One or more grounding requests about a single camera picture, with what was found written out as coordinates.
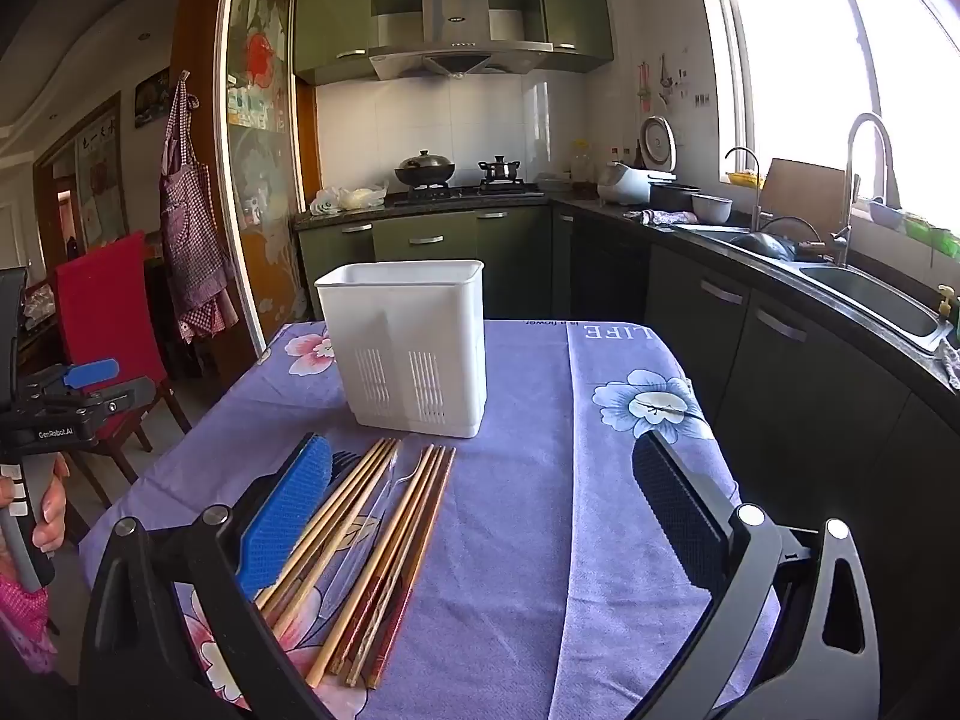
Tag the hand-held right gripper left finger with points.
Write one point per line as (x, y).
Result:
(285, 517)

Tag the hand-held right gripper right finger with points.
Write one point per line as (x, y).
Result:
(675, 517)

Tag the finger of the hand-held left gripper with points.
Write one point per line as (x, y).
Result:
(112, 399)
(90, 373)

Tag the light bamboo chopstick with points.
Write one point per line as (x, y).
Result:
(322, 649)
(337, 495)
(352, 510)
(346, 499)

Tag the black plastic fork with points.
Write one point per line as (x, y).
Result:
(341, 465)

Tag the brown wooden chopstick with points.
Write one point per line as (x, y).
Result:
(390, 570)
(375, 577)
(401, 562)
(412, 570)

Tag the clear plastic fork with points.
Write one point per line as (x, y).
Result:
(401, 476)

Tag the white plastic utensil holder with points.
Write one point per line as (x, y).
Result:
(405, 345)

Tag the person's left hand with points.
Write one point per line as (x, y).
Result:
(52, 502)

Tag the red covered chair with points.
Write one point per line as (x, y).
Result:
(105, 315)

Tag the purple floral tablecloth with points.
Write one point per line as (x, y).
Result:
(525, 540)

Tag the checkered apron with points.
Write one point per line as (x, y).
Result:
(191, 240)

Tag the dark base cabinets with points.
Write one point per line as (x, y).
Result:
(787, 375)

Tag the floral glass sliding door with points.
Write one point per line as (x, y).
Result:
(259, 165)

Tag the dark pan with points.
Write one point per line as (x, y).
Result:
(765, 244)

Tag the steel double sink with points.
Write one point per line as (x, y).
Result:
(870, 292)

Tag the grey dish cloth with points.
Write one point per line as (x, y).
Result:
(660, 217)

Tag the grey bowl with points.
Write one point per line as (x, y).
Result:
(710, 208)

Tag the white plastic bag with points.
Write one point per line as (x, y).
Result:
(352, 199)

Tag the patterned rag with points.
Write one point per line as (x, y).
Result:
(951, 364)

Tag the green base cabinets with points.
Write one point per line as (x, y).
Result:
(442, 240)

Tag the black inner pot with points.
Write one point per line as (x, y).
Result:
(673, 195)

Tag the small steel faucet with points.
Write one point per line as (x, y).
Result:
(754, 187)

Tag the white rice cooker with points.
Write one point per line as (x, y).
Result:
(626, 181)

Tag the yellow basket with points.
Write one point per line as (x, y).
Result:
(744, 180)

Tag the wooden cutting board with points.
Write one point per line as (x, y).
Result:
(802, 195)

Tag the brass tap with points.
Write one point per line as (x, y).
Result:
(949, 298)

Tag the cooking oil bottle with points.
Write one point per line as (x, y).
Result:
(581, 165)

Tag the blue bowl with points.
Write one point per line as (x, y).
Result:
(886, 214)

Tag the gas stove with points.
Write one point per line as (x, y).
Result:
(469, 193)

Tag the black wok with lid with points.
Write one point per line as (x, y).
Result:
(424, 166)

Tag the green plastic container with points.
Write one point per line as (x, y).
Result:
(930, 232)

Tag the tall steel faucet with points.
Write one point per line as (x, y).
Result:
(862, 135)

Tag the kitchen window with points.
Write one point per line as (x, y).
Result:
(795, 52)

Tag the steel range hood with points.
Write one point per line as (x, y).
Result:
(457, 37)

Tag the wall poster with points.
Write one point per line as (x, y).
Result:
(101, 180)

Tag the framed wall picture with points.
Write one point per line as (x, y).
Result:
(152, 97)

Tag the green wall cabinets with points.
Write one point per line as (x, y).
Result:
(330, 15)

